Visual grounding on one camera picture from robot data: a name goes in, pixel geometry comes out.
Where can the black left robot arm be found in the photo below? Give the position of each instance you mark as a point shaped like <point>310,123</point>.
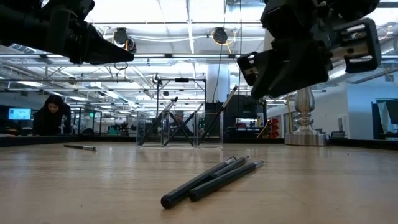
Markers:
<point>21,25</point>

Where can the person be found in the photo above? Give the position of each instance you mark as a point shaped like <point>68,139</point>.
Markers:
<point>49,121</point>

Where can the clear acrylic three-compartment organizer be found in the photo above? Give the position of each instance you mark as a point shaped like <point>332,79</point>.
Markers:
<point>143,124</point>

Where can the red containers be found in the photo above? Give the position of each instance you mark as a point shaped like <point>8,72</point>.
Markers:
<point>274,127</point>

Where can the small dark box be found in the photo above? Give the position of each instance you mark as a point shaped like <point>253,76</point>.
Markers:
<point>338,134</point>

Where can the distant black rig frame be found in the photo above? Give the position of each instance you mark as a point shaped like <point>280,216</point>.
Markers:
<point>182,80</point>

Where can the monitor with blue screen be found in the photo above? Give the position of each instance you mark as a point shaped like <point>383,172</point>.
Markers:
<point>19,114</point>

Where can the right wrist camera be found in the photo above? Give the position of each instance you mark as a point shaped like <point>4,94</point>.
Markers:
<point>286,18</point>

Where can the small hanging reel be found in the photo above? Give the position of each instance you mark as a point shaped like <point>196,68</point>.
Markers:
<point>156,79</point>

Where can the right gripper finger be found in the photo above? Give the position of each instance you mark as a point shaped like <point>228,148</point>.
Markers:
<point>272,68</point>
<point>308,65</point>

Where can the silver lamp white shade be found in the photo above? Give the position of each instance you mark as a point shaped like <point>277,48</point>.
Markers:
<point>304,109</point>

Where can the dark cabinet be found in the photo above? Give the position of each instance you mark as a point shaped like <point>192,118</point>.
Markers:
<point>248,107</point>

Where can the grey patterned sheet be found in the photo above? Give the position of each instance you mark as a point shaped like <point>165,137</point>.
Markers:
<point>387,118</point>

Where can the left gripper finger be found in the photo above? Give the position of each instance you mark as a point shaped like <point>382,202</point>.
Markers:
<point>99,49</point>
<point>105,62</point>

